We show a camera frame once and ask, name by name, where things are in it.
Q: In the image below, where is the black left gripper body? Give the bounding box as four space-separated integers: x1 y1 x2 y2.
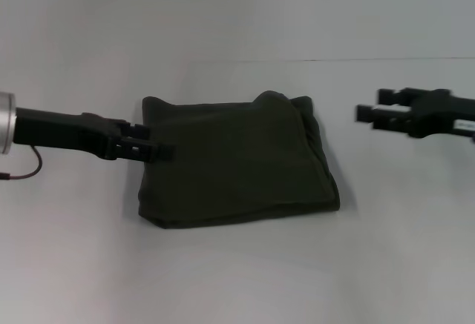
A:
13 107 122 162

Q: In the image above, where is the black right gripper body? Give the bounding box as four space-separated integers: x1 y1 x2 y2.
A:
407 87 475 142

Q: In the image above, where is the dark green FREE t-shirt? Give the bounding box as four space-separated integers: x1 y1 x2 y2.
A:
137 90 341 229

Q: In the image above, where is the left arm cable with plug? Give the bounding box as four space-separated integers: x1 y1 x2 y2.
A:
0 145 45 182

